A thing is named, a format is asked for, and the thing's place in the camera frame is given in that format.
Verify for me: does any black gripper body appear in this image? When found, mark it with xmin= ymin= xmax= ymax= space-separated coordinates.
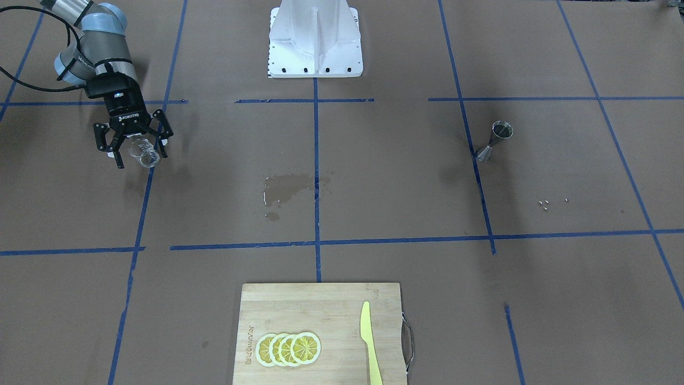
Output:
xmin=107 ymin=110 xmax=152 ymax=137

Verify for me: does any clear glass shaker cup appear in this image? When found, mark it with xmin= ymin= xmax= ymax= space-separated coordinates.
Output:
xmin=128 ymin=136 xmax=161 ymax=168

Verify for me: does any steel jigger measuring cup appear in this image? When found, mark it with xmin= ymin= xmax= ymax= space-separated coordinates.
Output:
xmin=476 ymin=120 xmax=513 ymax=163

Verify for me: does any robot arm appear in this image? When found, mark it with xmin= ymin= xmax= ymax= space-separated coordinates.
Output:
xmin=41 ymin=1 xmax=173 ymax=168

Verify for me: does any lemon slice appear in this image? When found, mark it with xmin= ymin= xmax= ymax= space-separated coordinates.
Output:
xmin=290 ymin=332 xmax=322 ymax=365
xmin=277 ymin=334 xmax=300 ymax=367
xmin=256 ymin=333 xmax=276 ymax=367
xmin=267 ymin=333 xmax=289 ymax=366

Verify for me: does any wooden cutting board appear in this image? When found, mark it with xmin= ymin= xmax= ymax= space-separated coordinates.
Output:
xmin=232 ymin=283 xmax=408 ymax=384

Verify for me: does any yellow plastic knife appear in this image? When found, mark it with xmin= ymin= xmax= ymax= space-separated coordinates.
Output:
xmin=360 ymin=301 xmax=383 ymax=384

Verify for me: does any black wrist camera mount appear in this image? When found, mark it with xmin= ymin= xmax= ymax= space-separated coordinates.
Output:
xmin=84 ymin=72 xmax=146 ymax=116

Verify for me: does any black braided cable wrist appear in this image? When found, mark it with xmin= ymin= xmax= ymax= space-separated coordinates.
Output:
xmin=0 ymin=5 xmax=89 ymax=93

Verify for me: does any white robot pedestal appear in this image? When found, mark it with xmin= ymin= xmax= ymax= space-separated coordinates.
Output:
xmin=267 ymin=1 xmax=364 ymax=79

